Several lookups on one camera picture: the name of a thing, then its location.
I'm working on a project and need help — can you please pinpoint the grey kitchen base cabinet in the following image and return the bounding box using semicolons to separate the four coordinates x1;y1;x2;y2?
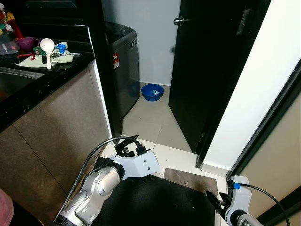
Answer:
0;59;113;226

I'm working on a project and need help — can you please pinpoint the grey doormat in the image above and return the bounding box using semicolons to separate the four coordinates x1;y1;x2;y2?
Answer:
163;168;219;196

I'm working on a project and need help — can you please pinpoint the blue plastic basin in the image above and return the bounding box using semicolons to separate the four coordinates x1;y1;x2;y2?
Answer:
140;84;164;102

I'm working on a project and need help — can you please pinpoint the black floor mat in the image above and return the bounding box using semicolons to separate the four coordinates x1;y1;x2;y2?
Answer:
92;172;217;226

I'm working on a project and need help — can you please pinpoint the grey washing machine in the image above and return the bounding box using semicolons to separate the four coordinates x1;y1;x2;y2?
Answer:
106;21;141;118

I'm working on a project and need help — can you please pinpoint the pale green cloth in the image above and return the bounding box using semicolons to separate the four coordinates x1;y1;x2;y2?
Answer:
15;49;78;69

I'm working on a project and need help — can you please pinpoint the steel spoon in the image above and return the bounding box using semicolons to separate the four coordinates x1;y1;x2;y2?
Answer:
54;52;80;58

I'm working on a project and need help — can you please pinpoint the black door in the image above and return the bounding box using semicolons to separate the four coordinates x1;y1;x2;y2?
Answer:
168;0;271;156

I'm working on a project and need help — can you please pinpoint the small blue plastic item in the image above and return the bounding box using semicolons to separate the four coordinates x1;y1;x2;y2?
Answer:
55;43;67;55

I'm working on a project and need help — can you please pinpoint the white rice spoon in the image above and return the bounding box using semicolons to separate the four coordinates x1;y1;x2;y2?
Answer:
40;38;56;70

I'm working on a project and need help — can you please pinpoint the stainless steel sink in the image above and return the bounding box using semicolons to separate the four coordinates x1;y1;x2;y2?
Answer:
0;66;45;102

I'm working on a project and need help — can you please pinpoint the silver door knob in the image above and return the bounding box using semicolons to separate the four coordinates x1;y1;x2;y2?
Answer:
173;16;189;26

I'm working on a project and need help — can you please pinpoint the person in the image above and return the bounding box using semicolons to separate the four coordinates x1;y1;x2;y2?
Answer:
0;188;15;226

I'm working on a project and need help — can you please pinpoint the purple bowl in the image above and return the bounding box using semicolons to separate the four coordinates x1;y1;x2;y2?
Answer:
16;37;37;52

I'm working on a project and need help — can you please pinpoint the clear plastic container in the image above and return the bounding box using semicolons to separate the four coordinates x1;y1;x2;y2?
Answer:
0;33;19;55

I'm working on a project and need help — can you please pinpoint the colourful red package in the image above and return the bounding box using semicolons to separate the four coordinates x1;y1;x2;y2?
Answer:
0;7;22;38

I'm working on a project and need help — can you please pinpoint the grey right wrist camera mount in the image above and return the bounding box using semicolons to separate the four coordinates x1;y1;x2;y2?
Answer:
225;176;252;224

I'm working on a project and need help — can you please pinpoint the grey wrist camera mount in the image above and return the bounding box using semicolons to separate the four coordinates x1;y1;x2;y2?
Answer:
121;151;159;178
225;176;252;224

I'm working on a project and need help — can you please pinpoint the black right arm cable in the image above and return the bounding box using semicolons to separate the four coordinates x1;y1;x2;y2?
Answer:
232;181;291;226

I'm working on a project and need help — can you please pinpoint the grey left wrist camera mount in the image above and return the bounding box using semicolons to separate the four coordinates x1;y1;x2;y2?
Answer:
121;151;159;178

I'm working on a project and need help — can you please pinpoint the green handled utensil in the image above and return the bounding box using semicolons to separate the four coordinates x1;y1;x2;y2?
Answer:
33;46;47;64

